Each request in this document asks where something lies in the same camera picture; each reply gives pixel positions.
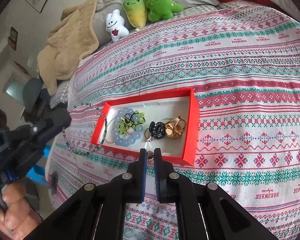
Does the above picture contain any teal seed bead necklace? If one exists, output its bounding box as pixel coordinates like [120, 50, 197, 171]
[61, 102, 108, 157]

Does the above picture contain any green bead bracelet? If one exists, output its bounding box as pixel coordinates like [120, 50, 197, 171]
[117, 110, 146, 136]

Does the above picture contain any small gold earring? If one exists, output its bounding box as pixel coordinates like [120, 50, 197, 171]
[147, 151, 154, 161]

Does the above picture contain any blue bead bracelet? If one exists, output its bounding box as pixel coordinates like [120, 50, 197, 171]
[112, 107, 144, 147]

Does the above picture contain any gold ring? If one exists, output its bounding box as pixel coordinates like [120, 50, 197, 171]
[164, 115, 187, 139]

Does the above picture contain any gold charm jewelry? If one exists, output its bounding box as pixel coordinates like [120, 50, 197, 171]
[144, 128, 155, 142]

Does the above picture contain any black flower ring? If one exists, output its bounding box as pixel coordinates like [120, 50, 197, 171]
[148, 121, 167, 140]

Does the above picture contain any red jewelry box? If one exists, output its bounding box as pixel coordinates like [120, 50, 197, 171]
[91, 88, 199, 165]

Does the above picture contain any left hand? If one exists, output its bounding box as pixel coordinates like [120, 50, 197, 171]
[0, 182, 43, 239]

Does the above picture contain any dark office chair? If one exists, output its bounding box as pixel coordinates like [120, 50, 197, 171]
[21, 77, 52, 124]

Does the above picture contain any checked bed sheet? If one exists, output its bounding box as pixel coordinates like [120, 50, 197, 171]
[50, 80, 70, 109]

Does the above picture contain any blue plastic stool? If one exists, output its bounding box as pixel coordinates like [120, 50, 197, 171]
[26, 145, 51, 186]

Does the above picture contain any beige blanket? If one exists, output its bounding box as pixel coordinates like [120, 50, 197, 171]
[37, 0, 99, 96]

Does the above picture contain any white rabbit plush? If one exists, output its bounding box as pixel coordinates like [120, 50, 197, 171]
[106, 9, 129, 42]

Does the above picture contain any yellow radish plush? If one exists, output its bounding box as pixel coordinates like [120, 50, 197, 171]
[122, 0, 147, 30]

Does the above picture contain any patterned handmade bed cover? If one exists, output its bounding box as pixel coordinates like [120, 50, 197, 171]
[46, 0, 300, 239]

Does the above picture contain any green tree plush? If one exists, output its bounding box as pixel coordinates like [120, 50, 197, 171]
[146, 0, 183, 22]

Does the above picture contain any small dark wall frame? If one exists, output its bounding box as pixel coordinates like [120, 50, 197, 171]
[8, 27, 18, 51]

